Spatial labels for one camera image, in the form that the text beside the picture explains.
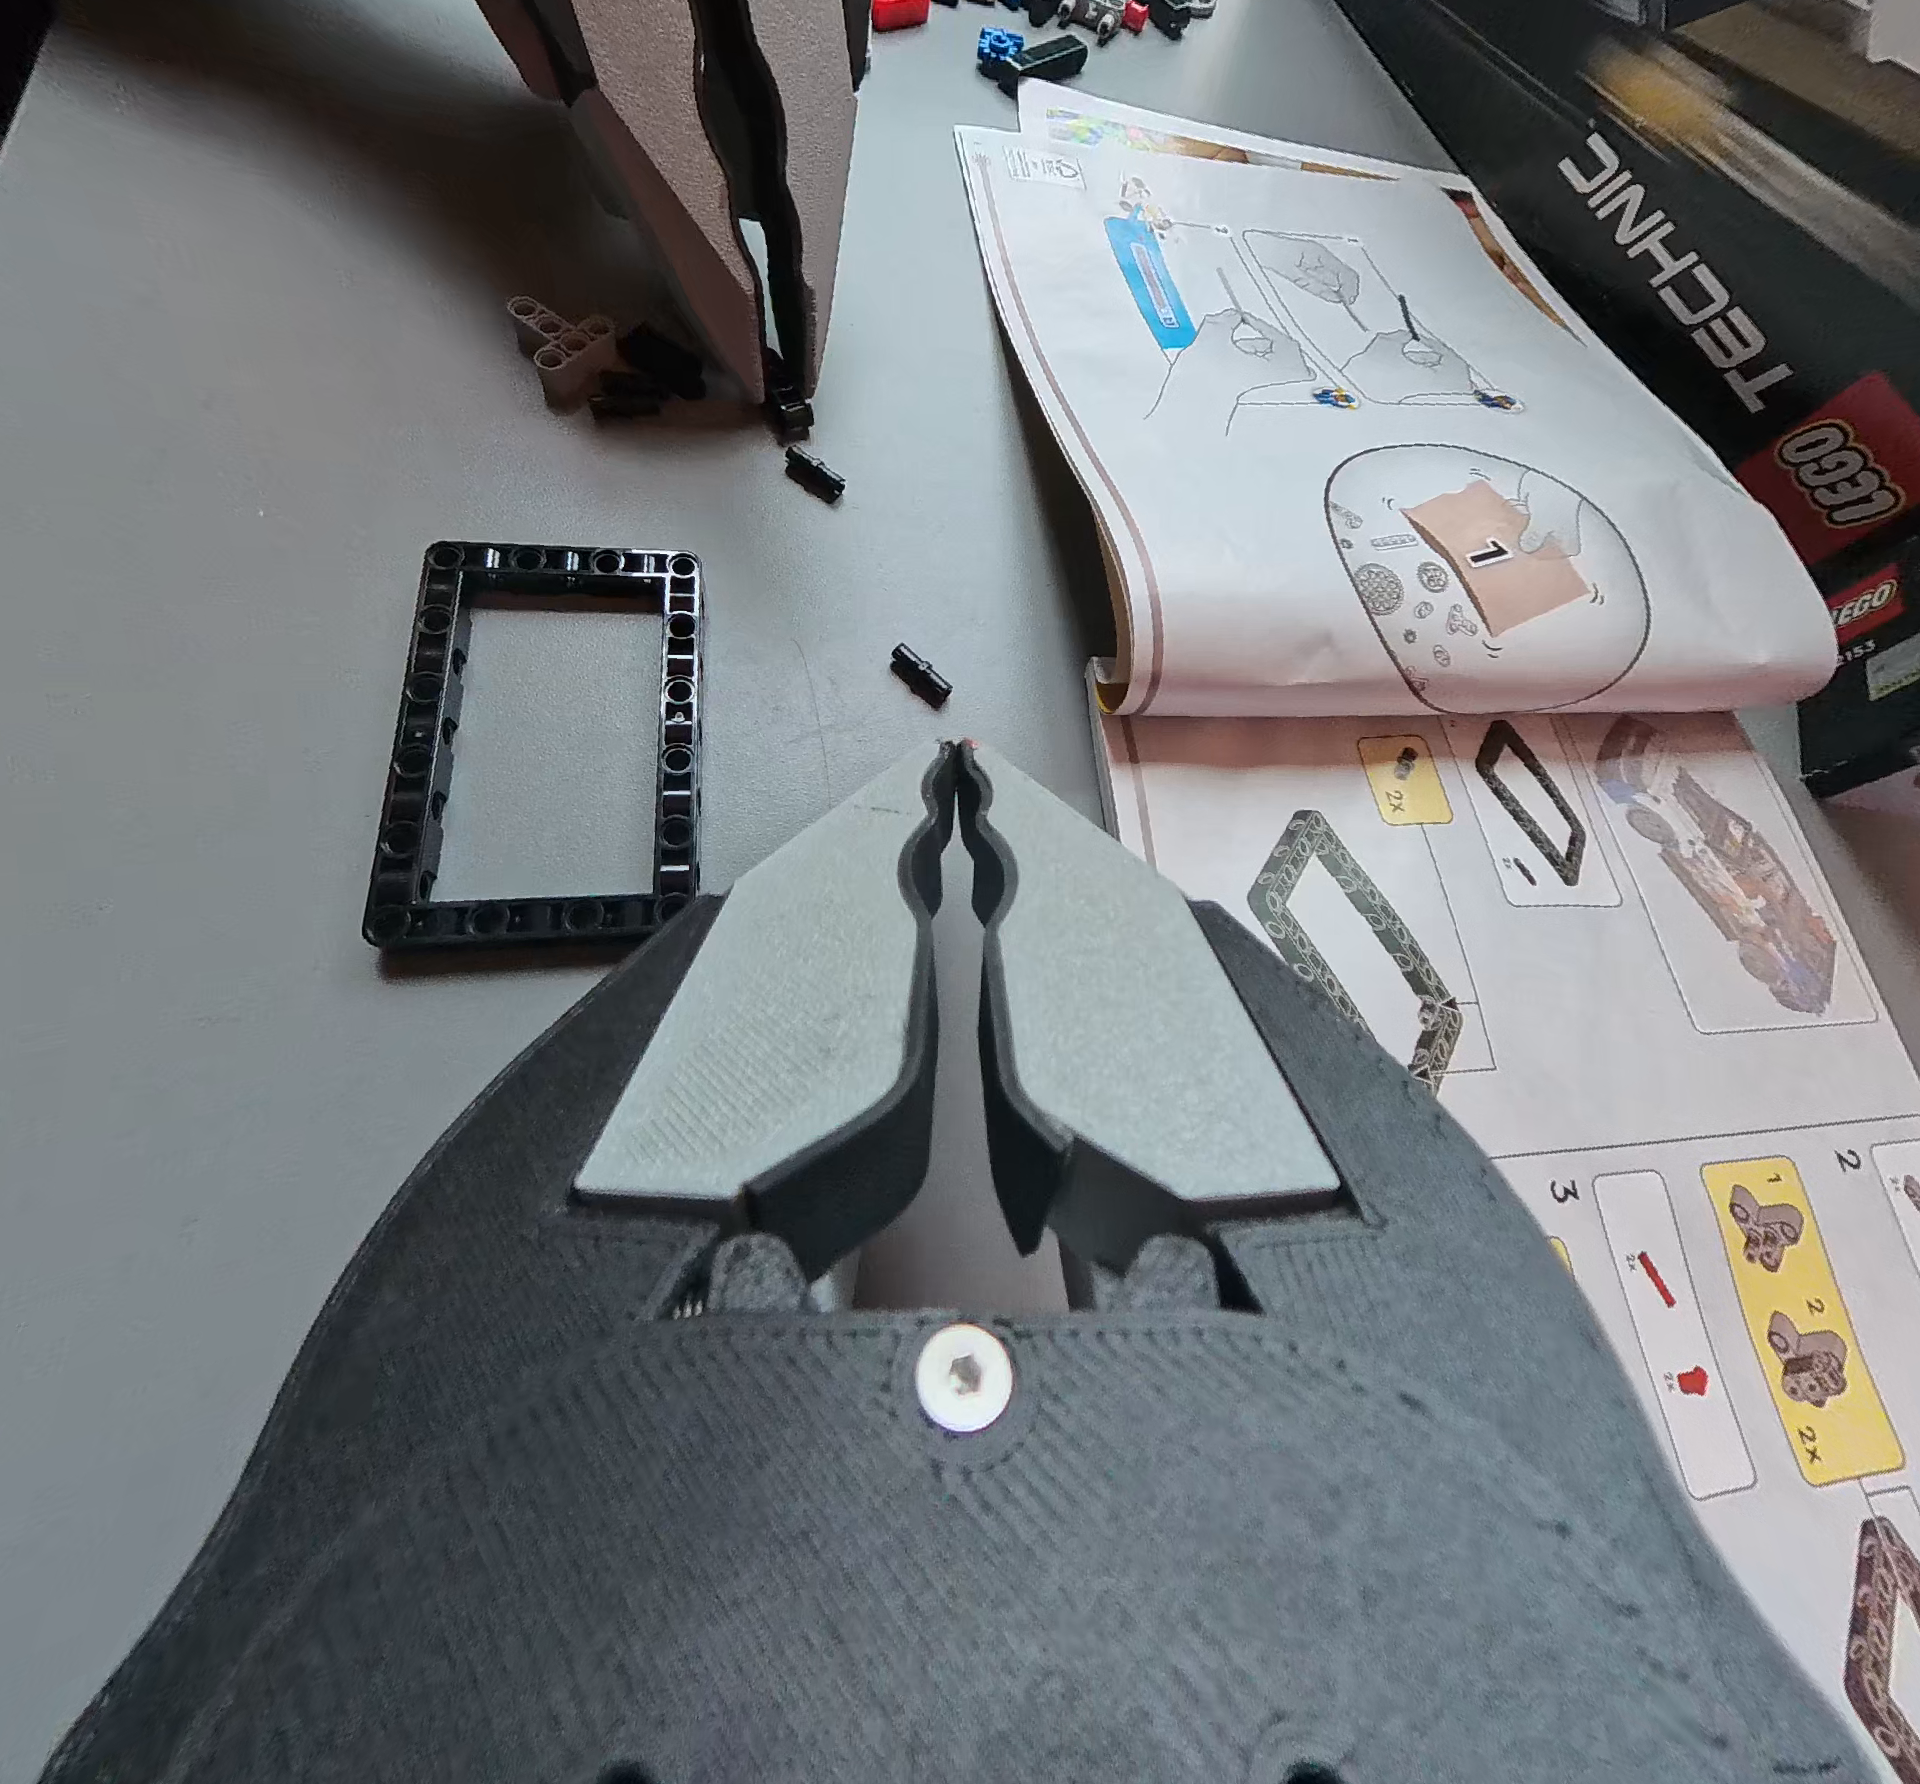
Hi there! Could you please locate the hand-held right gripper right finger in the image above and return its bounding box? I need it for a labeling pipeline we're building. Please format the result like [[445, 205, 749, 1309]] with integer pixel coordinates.
[[961, 738, 1340, 1279]]

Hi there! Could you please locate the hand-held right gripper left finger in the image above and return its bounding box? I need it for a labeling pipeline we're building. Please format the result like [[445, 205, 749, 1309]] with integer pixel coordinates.
[[574, 738, 961, 1283]]

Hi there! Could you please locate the black rectangular lego frame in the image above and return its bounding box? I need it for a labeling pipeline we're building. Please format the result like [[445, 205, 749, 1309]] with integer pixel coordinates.
[[365, 540, 706, 951]]

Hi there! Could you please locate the grey lego connector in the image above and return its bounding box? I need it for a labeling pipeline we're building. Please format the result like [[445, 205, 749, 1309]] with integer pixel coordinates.
[[505, 295, 622, 409]]

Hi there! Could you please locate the black lego pieces cluster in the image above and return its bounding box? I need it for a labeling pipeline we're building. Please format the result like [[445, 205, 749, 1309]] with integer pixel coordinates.
[[588, 320, 710, 423]]

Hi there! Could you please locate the lego instruction booklet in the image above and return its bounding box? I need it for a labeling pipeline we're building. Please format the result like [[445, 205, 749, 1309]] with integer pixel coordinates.
[[957, 79, 1920, 1779]]

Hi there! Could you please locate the black lego set box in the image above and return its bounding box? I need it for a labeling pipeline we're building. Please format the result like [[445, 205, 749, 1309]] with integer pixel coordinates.
[[1274, 0, 1920, 800]]

